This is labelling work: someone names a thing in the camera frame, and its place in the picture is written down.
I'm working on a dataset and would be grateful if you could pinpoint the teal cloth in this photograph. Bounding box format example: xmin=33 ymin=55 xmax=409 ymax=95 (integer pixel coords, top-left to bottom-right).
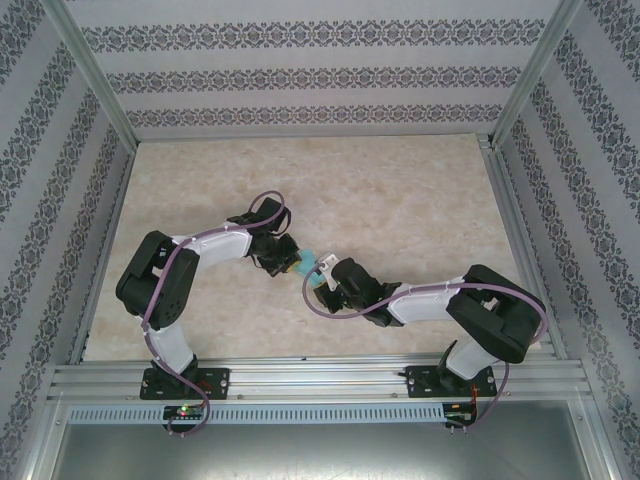
xmin=292 ymin=247 xmax=331 ymax=290

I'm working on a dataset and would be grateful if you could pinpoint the grey sheet metal panel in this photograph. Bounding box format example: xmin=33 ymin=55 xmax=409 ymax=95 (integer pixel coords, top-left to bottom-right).
xmin=29 ymin=422 xmax=611 ymax=480

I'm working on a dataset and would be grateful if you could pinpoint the right controller board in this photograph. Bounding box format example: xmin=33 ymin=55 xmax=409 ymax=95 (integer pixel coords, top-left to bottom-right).
xmin=443 ymin=402 xmax=479 ymax=426

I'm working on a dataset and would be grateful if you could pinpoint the controller board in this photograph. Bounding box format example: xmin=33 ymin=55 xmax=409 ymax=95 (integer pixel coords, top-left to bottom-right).
xmin=443 ymin=402 xmax=479 ymax=426
xmin=163 ymin=404 xmax=206 ymax=426

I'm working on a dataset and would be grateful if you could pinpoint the left controller board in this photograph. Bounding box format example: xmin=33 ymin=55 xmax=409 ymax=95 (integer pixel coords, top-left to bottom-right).
xmin=163 ymin=404 xmax=206 ymax=426

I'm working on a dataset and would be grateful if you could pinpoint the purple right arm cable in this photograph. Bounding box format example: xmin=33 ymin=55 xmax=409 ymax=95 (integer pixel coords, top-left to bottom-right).
xmin=302 ymin=263 xmax=547 ymax=431

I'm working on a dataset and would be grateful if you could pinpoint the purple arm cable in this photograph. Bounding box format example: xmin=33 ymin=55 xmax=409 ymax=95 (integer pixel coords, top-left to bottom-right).
xmin=140 ymin=189 xmax=287 ymax=439
xmin=302 ymin=263 xmax=547 ymax=431

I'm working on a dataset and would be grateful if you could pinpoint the aluminium mounting rail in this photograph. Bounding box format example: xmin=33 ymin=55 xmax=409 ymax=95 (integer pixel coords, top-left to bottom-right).
xmin=47 ymin=352 xmax=594 ymax=401

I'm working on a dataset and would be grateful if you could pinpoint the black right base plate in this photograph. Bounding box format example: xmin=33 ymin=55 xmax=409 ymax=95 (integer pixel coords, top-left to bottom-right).
xmin=405 ymin=364 xmax=499 ymax=400

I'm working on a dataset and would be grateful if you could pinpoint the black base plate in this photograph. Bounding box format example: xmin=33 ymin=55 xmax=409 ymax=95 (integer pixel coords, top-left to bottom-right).
xmin=405 ymin=364 xmax=499 ymax=400
xmin=139 ymin=367 xmax=232 ymax=401

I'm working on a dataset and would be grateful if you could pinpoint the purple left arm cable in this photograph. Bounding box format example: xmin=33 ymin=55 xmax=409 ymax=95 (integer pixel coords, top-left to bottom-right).
xmin=140 ymin=189 xmax=287 ymax=439

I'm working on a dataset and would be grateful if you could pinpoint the slotted grey cable duct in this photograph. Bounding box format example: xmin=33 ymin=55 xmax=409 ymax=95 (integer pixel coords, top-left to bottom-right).
xmin=67 ymin=402 xmax=446 ymax=425

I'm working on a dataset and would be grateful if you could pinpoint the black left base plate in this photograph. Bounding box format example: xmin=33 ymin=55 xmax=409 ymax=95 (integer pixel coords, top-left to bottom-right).
xmin=139 ymin=367 xmax=232 ymax=401

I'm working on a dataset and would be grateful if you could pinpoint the aluminium frame post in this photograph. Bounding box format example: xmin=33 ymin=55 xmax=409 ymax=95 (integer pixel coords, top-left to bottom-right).
xmin=492 ymin=0 xmax=584 ymax=146
xmin=47 ymin=0 xmax=139 ymax=146

